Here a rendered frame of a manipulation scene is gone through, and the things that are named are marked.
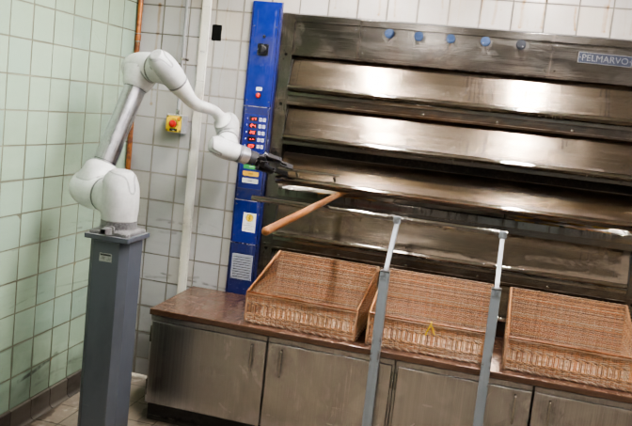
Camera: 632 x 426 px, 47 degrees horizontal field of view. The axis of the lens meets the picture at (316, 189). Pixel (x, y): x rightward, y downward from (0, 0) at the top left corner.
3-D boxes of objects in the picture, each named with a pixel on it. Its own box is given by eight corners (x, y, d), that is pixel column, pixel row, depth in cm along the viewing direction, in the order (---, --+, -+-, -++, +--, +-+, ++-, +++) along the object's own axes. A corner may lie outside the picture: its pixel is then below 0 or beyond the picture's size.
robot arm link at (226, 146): (241, 153, 363) (243, 135, 371) (212, 143, 357) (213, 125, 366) (232, 166, 370) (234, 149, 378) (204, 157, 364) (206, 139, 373)
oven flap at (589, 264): (273, 235, 393) (280, 199, 398) (626, 289, 352) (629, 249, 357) (271, 233, 389) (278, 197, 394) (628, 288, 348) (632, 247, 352)
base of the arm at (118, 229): (83, 233, 307) (84, 220, 306) (109, 227, 328) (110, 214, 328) (121, 240, 303) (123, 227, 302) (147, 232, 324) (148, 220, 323)
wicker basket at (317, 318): (273, 298, 395) (278, 248, 392) (375, 317, 381) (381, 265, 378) (241, 322, 349) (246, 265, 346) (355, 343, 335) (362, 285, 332)
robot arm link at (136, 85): (85, 205, 314) (55, 197, 327) (113, 216, 327) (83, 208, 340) (150, 45, 328) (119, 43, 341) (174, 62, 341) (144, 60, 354)
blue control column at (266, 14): (304, 308, 593) (333, 41, 569) (323, 312, 590) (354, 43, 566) (215, 392, 407) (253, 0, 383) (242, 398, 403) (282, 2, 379)
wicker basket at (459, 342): (378, 317, 381) (385, 265, 378) (488, 336, 369) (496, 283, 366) (362, 344, 334) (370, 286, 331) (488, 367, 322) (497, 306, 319)
